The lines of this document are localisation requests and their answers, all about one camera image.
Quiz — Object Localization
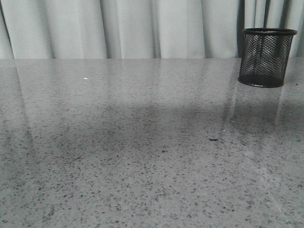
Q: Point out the black mesh pen bucket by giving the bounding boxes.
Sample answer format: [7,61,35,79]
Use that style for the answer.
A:
[238,28,297,88]

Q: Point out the light grey curtain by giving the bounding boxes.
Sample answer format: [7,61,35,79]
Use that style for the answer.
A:
[0,0,304,59]

